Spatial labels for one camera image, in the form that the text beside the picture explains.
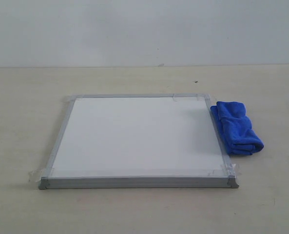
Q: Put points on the white board with aluminium frame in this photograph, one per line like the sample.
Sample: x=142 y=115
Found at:
x=137 y=141

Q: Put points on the clear tape back right corner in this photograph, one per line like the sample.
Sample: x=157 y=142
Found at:
x=190 y=97

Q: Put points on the blue microfibre cloth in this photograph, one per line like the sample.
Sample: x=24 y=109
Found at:
x=235 y=129

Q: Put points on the clear tape corner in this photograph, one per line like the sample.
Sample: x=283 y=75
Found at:
x=69 y=98
x=40 y=174
x=190 y=97
x=226 y=170

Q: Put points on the clear tape front left corner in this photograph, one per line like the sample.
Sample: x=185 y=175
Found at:
x=40 y=174

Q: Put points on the clear tape back left corner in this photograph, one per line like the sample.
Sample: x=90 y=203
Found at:
x=69 y=98

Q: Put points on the clear tape front right corner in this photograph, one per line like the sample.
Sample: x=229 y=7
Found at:
x=226 y=170

